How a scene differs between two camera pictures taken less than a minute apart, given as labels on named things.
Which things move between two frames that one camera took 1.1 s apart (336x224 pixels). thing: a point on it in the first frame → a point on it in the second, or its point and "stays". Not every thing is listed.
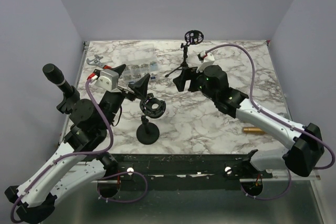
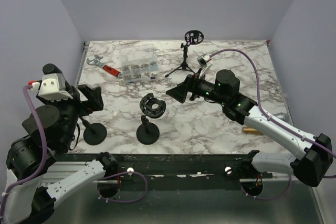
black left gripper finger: x=140 y=86 → x=95 y=100
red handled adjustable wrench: x=96 y=62 stays
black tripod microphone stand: x=191 y=37 stays
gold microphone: x=252 y=130 stays
